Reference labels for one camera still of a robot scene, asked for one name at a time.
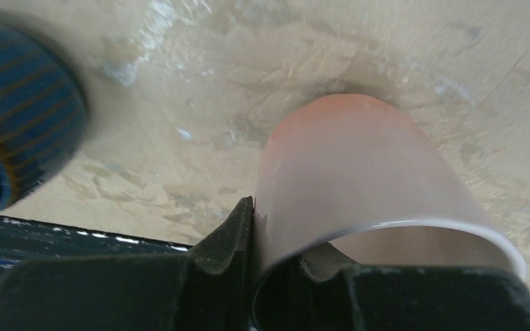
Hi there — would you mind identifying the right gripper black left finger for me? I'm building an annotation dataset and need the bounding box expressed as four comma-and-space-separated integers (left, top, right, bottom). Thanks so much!
0, 197, 253, 330

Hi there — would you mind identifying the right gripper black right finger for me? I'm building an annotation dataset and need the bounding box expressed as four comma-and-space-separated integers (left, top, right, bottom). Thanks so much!
253, 243, 530, 330

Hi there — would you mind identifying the pale pink gradient mug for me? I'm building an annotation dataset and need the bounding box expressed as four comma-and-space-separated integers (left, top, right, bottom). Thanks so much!
251, 94, 527, 330

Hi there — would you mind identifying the blue ribbed mug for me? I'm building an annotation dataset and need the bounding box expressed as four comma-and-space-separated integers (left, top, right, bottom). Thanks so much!
0, 23, 88, 211

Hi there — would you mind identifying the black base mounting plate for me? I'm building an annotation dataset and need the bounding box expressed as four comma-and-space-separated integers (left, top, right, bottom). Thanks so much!
0, 216, 191, 278

